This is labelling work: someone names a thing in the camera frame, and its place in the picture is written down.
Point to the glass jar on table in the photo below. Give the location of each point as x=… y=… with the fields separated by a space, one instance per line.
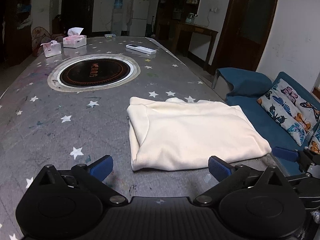
x=191 y=18

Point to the white remote control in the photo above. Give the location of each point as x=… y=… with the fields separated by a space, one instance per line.
x=141 y=49

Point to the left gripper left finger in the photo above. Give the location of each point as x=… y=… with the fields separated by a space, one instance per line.
x=91 y=177

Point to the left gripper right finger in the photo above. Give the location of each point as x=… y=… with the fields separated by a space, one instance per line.
x=230 y=178

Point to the cream white sweater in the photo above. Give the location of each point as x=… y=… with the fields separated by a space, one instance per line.
x=175 y=135

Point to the small blue pack on table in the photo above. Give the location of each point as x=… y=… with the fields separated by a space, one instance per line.
x=110 y=36

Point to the small pink tissue box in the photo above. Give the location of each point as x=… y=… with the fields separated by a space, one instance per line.
x=51 y=48

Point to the butterfly print pillow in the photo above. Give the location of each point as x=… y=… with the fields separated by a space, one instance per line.
x=288 y=109

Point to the dark wooden shelf cabinet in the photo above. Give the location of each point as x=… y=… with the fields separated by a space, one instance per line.
x=169 y=13

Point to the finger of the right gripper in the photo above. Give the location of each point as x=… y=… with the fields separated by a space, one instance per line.
x=285 y=153

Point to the water dispenser with blue bottle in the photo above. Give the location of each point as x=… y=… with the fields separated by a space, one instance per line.
x=117 y=18

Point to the pink tissue box with tissue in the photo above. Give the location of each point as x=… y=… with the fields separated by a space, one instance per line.
x=74 y=39

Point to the pink polka dot play tent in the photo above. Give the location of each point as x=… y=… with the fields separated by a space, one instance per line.
x=39 y=35

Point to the blue sofa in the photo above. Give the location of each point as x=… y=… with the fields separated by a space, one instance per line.
x=246 y=87

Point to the white refrigerator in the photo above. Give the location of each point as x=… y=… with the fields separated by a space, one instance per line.
x=138 y=17

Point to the dark wooden side table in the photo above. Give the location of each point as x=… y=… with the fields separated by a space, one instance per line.
x=190 y=36

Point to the dark wooden door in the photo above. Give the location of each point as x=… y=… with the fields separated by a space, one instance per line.
x=244 y=34

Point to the round black induction cooktop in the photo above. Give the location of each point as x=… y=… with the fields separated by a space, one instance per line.
x=93 y=72

